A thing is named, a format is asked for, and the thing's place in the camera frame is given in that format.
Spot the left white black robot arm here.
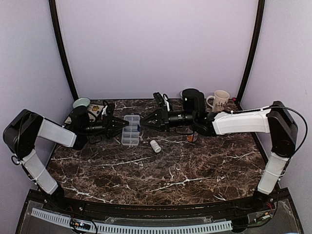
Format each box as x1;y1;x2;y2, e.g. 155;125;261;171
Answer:
3;107;129;213

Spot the right black frame post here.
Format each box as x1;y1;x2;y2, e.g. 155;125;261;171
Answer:
236;0;265;105

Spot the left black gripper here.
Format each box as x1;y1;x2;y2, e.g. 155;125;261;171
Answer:
82;115;129;139

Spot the left celadon green bowl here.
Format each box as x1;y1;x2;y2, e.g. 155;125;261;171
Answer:
72;97;91;109

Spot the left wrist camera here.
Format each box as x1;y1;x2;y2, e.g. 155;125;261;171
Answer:
102;100;115;117

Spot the white pill bottle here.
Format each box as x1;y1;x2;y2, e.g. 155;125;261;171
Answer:
150;140;161;153

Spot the white slotted cable duct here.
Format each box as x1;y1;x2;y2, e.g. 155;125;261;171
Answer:
30;208;233;234

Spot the cream printed mug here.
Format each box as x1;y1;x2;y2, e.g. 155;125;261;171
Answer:
206;90;230;112

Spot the amber pill bottle grey cap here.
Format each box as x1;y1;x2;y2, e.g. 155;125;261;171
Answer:
187;132;198;143

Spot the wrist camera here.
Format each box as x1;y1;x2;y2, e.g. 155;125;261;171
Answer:
102;100;115;117
153;92;172;112

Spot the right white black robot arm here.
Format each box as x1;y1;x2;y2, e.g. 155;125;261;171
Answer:
140;88;300;212

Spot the black frame post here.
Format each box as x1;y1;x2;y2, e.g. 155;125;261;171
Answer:
48;0;78;101
236;0;265;105

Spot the left black frame post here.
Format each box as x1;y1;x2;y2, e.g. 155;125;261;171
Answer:
48;0;78;101

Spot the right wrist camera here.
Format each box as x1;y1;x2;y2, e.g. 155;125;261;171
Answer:
153;92;172;112

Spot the clear plastic pill organizer box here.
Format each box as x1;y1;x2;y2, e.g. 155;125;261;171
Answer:
121;115;141;146

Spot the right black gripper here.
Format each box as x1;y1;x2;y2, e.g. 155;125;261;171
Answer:
140;105;196;132

